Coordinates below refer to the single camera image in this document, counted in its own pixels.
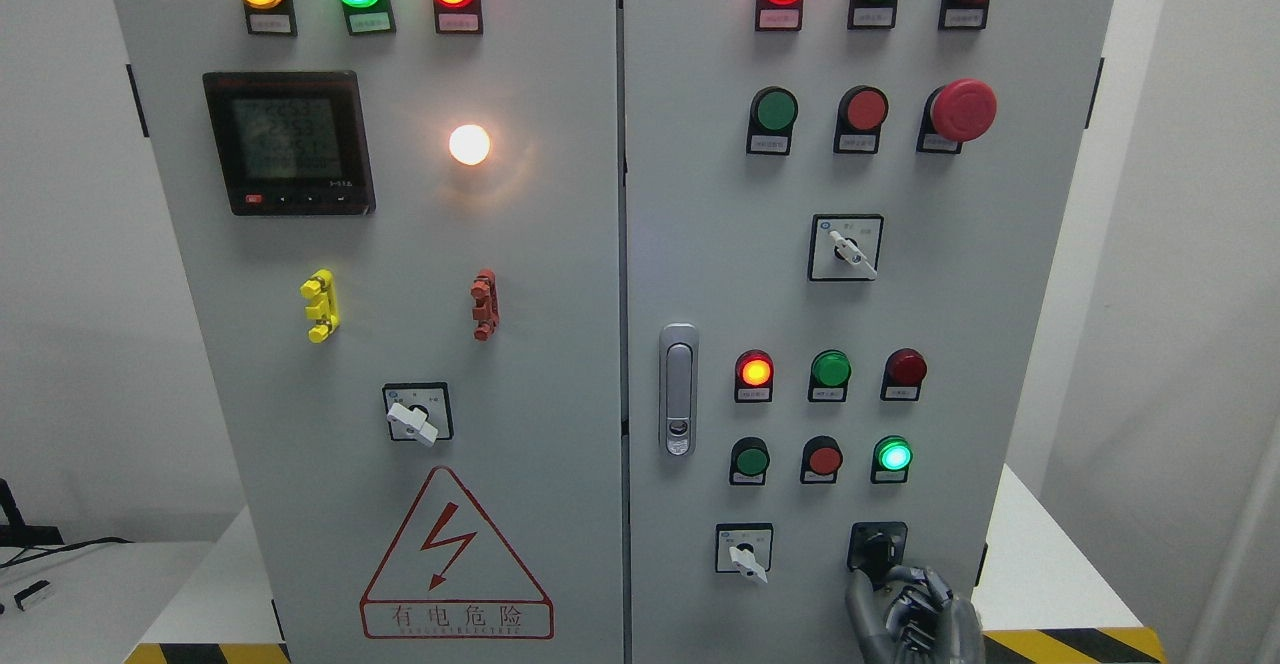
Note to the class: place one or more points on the red electric hazard sticker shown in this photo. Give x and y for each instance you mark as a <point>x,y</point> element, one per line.
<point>450,573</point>

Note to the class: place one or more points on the silver door handle lock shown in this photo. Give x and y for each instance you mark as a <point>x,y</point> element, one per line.
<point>678,387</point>

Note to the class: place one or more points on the black digital power meter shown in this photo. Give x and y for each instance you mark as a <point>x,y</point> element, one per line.
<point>291,143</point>

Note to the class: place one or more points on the red push button lower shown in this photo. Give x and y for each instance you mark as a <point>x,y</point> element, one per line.
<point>822,459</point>

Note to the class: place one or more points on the white table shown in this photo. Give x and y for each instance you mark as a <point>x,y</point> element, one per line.
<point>103,599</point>
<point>1035,577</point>

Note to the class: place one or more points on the green indicator lower middle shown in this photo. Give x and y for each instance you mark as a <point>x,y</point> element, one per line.
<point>830,374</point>

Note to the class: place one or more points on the green push button lower left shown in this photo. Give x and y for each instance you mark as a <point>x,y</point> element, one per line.
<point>749,462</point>

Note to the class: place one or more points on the black stand device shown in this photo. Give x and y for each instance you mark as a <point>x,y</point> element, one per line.
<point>16,532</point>

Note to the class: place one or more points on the white selector switch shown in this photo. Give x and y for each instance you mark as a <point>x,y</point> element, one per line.
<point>745,549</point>
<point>844,248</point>

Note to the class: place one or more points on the yellow black hazard tape right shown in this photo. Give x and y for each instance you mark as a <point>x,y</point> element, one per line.
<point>1074,645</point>

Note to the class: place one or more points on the green push button lower right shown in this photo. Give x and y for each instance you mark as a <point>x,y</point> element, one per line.
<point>891,460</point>

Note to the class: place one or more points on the black rotary knob switch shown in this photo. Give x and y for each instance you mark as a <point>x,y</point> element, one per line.
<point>876,548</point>

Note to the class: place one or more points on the white selector switch left door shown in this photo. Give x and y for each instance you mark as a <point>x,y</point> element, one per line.
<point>419,412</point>

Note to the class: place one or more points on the red emergency stop button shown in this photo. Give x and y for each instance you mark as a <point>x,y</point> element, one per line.
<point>954,114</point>

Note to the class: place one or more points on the white glowing lamp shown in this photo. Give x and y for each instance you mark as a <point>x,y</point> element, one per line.
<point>470,144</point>

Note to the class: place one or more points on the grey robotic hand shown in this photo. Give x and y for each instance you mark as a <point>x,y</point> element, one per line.
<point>915,618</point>

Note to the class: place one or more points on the grey cabinet door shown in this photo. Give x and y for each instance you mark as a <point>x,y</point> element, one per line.
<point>535,409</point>
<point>720,238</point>

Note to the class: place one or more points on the red indicator lower right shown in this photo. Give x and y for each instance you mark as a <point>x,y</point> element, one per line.
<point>903,376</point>

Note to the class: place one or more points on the red push button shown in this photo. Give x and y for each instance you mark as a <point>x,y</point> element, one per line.
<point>822,459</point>
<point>859,120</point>

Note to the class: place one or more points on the white table left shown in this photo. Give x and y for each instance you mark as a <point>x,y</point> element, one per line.
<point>103,599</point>

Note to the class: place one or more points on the red terminal clip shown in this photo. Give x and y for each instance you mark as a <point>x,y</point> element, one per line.
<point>485,311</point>

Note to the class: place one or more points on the green push button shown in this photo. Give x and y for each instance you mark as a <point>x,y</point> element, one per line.
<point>891,460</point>
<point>773,113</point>
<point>749,462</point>

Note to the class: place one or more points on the yellow black hazard tape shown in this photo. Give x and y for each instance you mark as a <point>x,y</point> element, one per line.
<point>209,653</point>
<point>1074,645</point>

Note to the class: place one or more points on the red lit indicator lower left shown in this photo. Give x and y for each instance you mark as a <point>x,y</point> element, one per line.
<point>754,375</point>

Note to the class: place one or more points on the yellow terminal clip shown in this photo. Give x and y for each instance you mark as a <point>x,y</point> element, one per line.
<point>321,305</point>

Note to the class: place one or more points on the green push button upper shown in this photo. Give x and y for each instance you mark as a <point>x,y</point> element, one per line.
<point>773,113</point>

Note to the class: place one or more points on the grey cabinet left door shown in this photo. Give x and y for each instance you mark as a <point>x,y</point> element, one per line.
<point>535,409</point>

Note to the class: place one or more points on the red push button upper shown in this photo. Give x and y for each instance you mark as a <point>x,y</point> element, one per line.
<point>859,120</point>

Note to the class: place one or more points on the white selector switch lower right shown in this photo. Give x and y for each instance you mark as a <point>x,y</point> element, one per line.
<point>745,549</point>

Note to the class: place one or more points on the white selector switch upper right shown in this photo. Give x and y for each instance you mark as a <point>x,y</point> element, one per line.
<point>844,248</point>

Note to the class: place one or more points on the white table right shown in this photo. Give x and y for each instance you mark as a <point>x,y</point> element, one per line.
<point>1035,577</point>

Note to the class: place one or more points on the grey cabinet right door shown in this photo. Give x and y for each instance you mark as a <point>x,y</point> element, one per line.
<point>720,238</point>

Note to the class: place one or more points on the yellow black hazard tape left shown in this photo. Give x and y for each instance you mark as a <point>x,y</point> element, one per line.
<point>209,653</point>

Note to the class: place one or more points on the small black white adapter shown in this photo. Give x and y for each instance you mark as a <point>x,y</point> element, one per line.
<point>32,595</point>

